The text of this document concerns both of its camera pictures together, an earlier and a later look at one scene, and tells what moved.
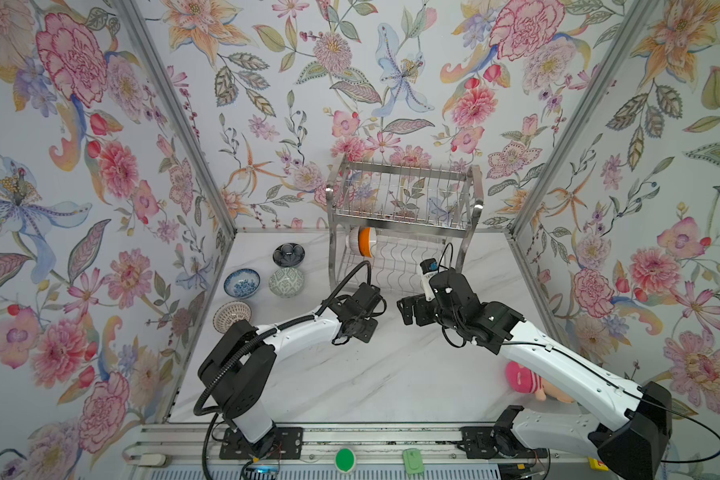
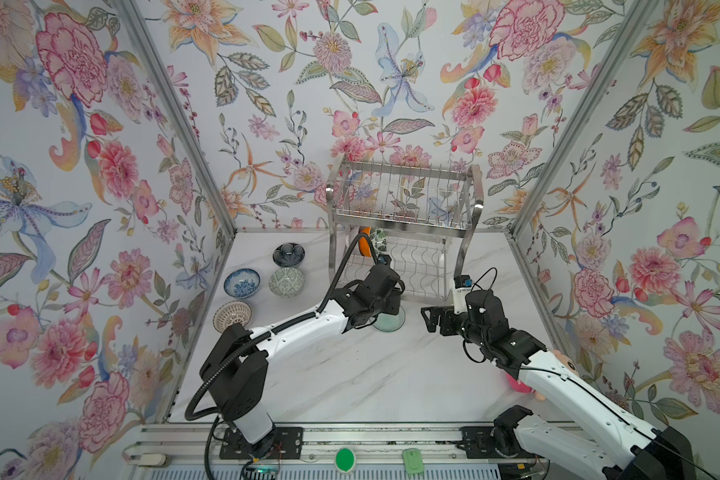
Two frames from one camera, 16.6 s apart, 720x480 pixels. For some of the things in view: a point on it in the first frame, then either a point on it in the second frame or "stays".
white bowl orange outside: x=366 y=239 stays
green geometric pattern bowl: x=286 y=282 stays
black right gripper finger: x=405 y=306 -> x=433 y=321
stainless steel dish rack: x=394 y=220 stays
